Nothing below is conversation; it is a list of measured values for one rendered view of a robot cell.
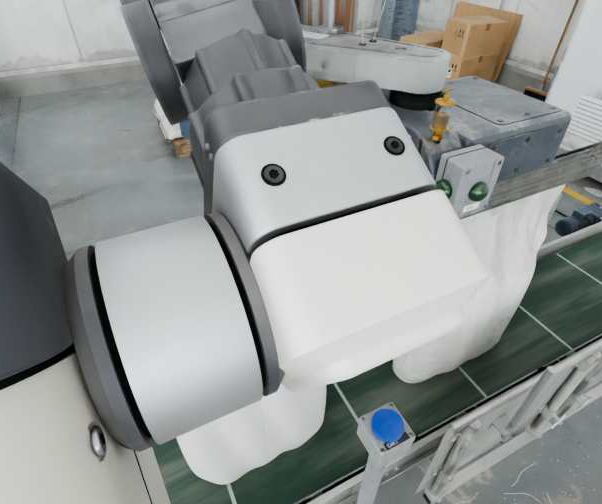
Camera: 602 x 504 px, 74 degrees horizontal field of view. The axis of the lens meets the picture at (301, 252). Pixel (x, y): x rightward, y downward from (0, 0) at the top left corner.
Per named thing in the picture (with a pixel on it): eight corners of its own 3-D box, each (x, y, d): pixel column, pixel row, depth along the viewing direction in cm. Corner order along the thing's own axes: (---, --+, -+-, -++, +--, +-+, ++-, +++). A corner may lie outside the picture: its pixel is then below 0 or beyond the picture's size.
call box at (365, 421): (377, 469, 76) (381, 455, 72) (355, 432, 81) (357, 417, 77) (411, 450, 79) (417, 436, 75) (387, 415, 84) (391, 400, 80)
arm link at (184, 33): (183, 86, 21) (278, 55, 22) (131, -46, 24) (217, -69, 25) (216, 171, 30) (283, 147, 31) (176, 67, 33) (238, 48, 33)
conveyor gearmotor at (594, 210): (573, 249, 204) (587, 226, 194) (548, 233, 214) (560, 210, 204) (611, 233, 214) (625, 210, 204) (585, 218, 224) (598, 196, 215)
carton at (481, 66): (452, 97, 449) (461, 60, 423) (427, 87, 475) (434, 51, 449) (488, 88, 472) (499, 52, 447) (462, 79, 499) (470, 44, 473)
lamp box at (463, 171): (448, 223, 58) (464, 167, 53) (428, 207, 62) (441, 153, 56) (486, 210, 61) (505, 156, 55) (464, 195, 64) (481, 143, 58)
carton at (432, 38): (419, 83, 487) (426, 42, 458) (394, 75, 511) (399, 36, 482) (449, 74, 515) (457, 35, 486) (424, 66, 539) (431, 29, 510)
